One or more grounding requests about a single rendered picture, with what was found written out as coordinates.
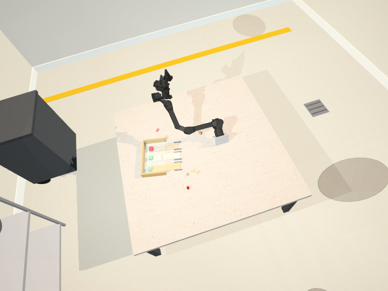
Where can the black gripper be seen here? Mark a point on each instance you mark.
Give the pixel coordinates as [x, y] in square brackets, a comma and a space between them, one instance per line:
[163, 85]

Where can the tan wooden rectangular frame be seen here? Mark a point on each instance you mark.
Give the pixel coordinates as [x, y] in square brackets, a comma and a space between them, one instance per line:
[153, 157]

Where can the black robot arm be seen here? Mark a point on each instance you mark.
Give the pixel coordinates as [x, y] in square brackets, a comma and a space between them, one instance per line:
[217, 123]

